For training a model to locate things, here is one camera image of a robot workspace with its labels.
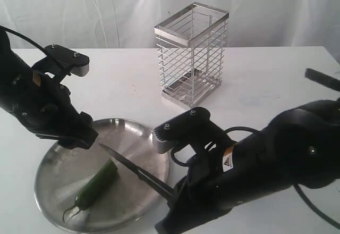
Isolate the round steel plate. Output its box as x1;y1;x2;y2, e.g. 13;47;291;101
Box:
35;118;169;233

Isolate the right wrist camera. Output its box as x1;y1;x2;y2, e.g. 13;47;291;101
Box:
152;107;235;154

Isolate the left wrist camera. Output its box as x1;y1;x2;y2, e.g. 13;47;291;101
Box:
44;44;90;77

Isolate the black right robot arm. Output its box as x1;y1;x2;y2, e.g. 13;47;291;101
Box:
154;100;339;233

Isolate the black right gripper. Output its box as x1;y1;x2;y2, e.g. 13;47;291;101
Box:
155;138;268;233

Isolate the green chili pepper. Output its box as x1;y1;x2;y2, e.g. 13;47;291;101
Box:
62;160;118;223

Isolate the black kitchen knife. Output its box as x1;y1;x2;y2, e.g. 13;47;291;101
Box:
98;143;174;201

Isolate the black left camera cable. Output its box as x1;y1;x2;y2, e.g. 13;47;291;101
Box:
0;26;67;70

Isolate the wire mesh utensil holder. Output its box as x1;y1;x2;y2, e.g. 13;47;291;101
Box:
154;2;229;108

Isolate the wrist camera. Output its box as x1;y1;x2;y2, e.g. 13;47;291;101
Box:
152;107;235;154
44;44;90;77

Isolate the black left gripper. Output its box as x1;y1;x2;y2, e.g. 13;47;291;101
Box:
1;29;98;149

